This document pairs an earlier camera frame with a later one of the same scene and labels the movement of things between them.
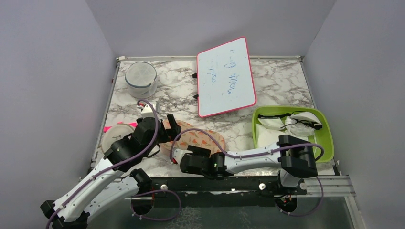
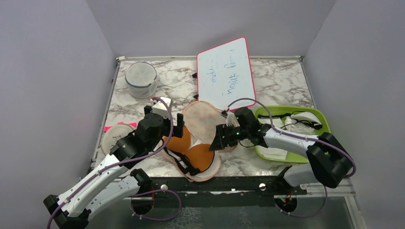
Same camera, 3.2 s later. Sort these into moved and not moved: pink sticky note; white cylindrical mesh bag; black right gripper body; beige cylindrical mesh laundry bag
Moved: black right gripper body
Not moved: white cylindrical mesh bag; pink sticky note; beige cylindrical mesh laundry bag
